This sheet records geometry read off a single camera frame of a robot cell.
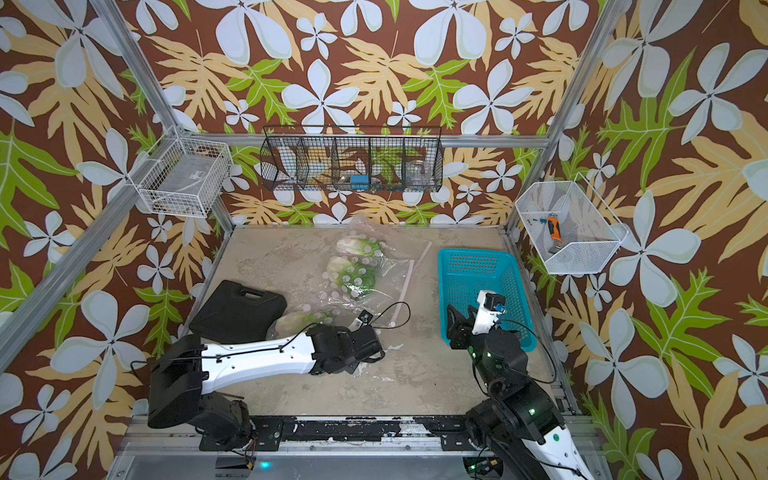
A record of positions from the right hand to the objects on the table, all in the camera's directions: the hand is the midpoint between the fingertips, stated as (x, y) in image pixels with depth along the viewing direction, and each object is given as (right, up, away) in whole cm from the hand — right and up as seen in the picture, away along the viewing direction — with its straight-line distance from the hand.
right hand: (454, 306), depth 69 cm
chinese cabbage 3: (-24, +15, +35) cm, 45 cm away
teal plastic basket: (+12, +6, +36) cm, 38 cm away
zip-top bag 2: (-13, +4, +32) cm, 35 cm away
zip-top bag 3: (-22, +19, +37) cm, 47 cm away
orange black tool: (+32, +20, +15) cm, 41 cm away
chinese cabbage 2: (-25, +5, +24) cm, 35 cm away
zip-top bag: (-29, -6, +27) cm, 40 cm away
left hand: (-25, -13, +12) cm, 31 cm away
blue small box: (-24, +35, +24) cm, 49 cm away
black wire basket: (-26, +45, +29) cm, 59 cm away
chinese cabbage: (-41, -7, +15) cm, 44 cm away
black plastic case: (-63, -6, +21) cm, 66 cm away
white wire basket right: (+36, +20, +15) cm, 44 cm away
